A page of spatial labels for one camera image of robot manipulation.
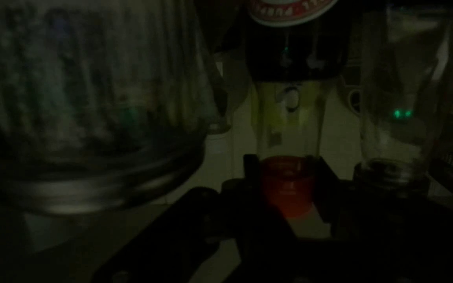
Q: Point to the glass jar with lid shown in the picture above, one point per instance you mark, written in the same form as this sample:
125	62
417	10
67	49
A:
79	104

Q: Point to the soy sauce bottle red cap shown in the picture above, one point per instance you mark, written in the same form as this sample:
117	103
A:
288	183

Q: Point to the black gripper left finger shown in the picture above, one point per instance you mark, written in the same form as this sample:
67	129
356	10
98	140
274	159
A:
252	178

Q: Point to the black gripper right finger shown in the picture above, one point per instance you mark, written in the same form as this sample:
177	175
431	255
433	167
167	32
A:
326	183

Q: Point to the clear glass bottle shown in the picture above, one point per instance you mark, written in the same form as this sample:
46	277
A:
394	79

